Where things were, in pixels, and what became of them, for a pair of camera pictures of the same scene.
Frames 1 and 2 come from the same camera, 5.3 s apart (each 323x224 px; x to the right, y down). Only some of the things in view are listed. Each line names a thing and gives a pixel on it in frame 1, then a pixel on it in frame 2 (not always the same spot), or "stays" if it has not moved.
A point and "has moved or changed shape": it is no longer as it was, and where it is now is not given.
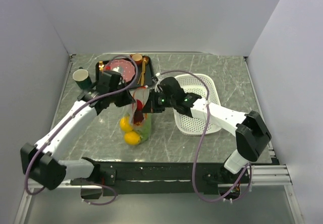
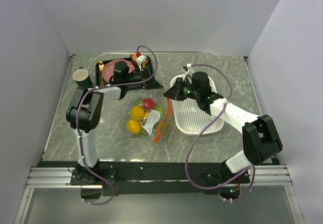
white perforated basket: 194,85 stays
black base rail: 148,178 stays
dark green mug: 81,76 stays
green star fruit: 147,127 has moved or changed shape
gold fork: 101,65 stays
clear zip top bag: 136,124 has moved or changed shape
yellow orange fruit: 132,138 to 137,112
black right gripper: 149,106 to 177,90
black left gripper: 128,99 to 153,84
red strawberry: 139,105 has moved or changed shape
